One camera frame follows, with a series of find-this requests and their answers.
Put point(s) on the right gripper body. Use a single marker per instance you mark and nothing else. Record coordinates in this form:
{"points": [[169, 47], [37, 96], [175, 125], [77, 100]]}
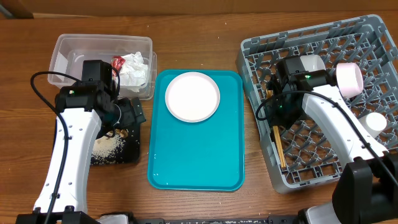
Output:
{"points": [[284, 112]]}

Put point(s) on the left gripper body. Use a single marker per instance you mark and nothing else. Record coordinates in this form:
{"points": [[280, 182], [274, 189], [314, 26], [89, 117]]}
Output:
{"points": [[128, 117]]}

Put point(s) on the wooden chopstick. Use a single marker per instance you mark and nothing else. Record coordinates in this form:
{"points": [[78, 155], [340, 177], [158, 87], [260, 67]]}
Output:
{"points": [[277, 143], [281, 149]]}

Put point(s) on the brown food scrap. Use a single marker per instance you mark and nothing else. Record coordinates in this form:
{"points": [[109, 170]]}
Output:
{"points": [[123, 133]]}

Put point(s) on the white napkin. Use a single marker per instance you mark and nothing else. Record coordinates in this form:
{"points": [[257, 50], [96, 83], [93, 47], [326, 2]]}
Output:
{"points": [[133, 71]]}

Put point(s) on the red snack wrapper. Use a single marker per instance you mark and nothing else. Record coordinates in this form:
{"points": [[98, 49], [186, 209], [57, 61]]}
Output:
{"points": [[117, 62]]}

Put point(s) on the grey bowl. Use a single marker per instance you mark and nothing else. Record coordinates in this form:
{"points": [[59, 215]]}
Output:
{"points": [[312, 63]]}

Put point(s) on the large pink plate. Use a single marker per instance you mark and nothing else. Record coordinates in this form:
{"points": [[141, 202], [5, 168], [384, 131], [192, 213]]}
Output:
{"points": [[192, 97]]}

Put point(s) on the small pink plate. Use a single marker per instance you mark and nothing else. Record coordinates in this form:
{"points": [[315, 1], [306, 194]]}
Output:
{"points": [[349, 79]]}

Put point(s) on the small white cup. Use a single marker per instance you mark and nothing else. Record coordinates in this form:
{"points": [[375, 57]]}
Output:
{"points": [[374, 123]]}

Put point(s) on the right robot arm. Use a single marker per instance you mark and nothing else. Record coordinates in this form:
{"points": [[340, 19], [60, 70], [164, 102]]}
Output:
{"points": [[367, 189]]}

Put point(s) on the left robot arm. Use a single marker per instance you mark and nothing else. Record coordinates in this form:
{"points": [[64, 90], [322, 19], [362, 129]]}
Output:
{"points": [[63, 197]]}

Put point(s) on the grey dishwasher rack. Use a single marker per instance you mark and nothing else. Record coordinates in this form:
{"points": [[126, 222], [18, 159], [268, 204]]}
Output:
{"points": [[305, 158]]}

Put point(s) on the black plastic tray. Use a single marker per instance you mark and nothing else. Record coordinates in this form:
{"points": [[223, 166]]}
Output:
{"points": [[100, 130]]}

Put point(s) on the teal serving tray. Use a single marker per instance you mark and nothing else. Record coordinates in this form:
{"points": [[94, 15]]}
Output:
{"points": [[208, 155]]}

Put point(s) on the clear plastic bin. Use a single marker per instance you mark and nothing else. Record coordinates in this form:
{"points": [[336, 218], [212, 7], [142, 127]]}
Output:
{"points": [[71, 50]]}

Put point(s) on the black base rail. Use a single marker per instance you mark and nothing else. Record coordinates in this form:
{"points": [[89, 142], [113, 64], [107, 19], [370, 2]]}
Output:
{"points": [[129, 218]]}

